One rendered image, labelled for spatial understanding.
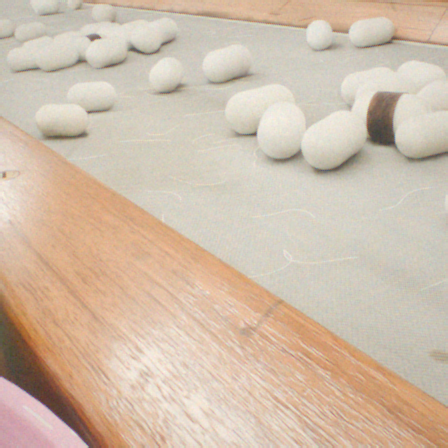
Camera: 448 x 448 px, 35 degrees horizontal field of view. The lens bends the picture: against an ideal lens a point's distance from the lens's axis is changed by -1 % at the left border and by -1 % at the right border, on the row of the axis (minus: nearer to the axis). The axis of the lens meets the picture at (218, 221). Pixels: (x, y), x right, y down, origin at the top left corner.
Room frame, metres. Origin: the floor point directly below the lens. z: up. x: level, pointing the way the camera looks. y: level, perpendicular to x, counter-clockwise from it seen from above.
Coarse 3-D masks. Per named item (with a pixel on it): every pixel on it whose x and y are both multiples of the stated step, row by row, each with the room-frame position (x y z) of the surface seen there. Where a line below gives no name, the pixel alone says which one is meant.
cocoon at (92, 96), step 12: (84, 84) 0.43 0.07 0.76; (96, 84) 0.43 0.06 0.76; (108, 84) 0.43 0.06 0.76; (72, 96) 0.43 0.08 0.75; (84, 96) 0.43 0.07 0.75; (96, 96) 0.42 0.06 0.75; (108, 96) 0.43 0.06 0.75; (84, 108) 0.43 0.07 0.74; (96, 108) 0.43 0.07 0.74; (108, 108) 0.43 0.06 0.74
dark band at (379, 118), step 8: (376, 96) 0.31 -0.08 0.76; (384, 96) 0.30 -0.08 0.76; (392, 96) 0.30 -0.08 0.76; (400, 96) 0.30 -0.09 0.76; (376, 104) 0.30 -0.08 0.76; (384, 104) 0.30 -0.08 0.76; (392, 104) 0.30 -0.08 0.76; (368, 112) 0.30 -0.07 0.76; (376, 112) 0.30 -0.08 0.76; (384, 112) 0.30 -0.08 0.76; (392, 112) 0.30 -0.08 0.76; (368, 120) 0.30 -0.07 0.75; (376, 120) 0.30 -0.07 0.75; (384, 120) 0.30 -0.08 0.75; (392, 120) 0.29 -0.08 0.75; (368, 128) 0.30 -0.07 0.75; (376, 128) 0.30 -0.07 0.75; (384, 128) 0.30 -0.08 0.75; (392, 128) 0.29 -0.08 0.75; (376, 136) 0.30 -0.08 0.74; (384, 136) 0.30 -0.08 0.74; (392, 136) 0.30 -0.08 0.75
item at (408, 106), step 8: (368, 96) 0.31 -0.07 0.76; (408, 96) 0.30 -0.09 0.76; (416, 96) 0.30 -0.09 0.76; (360, 104) 0.31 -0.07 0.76; (368, 104) 0.31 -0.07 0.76; (400, 104) 0.30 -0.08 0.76; (408, 104) 0.30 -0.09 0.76; (416, 104) 0.29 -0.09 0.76; (424, 104) 0.30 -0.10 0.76; (360, 112) 0.31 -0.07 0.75; (400, 112) 0.29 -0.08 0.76; (408, 112) 0.29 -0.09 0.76; (416, 112) 0.29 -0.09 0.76; (424, 112) 0.29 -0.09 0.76; (400, 120) 0.29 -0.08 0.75; (368, 136) 0.31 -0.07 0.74
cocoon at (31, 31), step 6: (24, 24) 0.77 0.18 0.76; (30, 24) 0.77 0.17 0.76; (36, 24) 0.77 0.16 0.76; (42, 24) 0.78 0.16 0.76; (18, 30) 0.77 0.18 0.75; (24, 30) 0.77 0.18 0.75; (30, 30) 0.77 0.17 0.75; (36, 30) 0.77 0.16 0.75; (42, 30) 0.77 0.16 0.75; (18, 36) 0.76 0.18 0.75; (24, 36) 0.76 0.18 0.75; (30, 36) 0.77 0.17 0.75; (36, 36) 0.77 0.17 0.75; (42, 36) 0.77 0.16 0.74; (24, 42) 0.77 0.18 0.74
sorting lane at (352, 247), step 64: (0, 0) 1.36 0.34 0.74; (0, 64) 0.66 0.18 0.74; (128, 64) 0.57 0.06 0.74; (192, 64) 0.54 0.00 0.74; (256, 64) 0.51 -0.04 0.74; (320, 64) 0.48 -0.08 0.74; (384, 64) 0.46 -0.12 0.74; (128, 128) 0.38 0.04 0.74; (192, 128) 0.37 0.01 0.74; (128, 192) 0.28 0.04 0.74; (192, 192) 0.27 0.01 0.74; (256, 192) 0.26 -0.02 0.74; (320, 192) 0.26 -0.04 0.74; (384, 192) 0.25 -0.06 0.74; (256, 256) 0.21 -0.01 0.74; (320, 256) 0.20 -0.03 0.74; (384, 256) 0.20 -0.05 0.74; (320, 320) 0.17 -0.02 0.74; (384, 320) 0.16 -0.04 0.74
